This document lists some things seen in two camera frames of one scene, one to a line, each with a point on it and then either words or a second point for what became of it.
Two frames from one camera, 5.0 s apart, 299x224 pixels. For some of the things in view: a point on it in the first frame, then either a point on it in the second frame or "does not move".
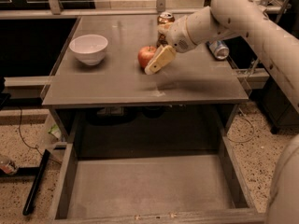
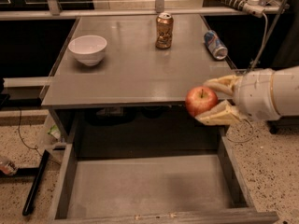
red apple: [145, 55] to [200, 99]
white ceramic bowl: [89, 49] does not move
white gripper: [177, 34] to [253, 94]
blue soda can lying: [219, 49] does not move
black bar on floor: [35, 182] does not move
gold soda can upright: [163, 18] does not move
